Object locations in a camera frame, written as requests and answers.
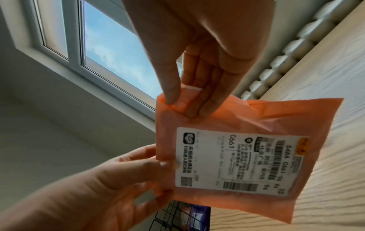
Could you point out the person's left hand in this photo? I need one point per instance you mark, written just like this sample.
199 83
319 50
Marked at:
85 198

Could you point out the person's right hand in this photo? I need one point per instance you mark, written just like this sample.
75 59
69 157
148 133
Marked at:
214 33

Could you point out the pink mailer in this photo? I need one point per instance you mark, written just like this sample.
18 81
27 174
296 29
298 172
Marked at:
256 117

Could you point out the purple mailer with label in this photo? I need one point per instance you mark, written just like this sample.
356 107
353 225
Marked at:
201 211

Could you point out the white radiator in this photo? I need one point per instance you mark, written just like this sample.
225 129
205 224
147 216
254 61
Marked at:
285 49

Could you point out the wooden table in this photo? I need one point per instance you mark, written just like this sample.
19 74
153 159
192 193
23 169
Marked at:
328 67

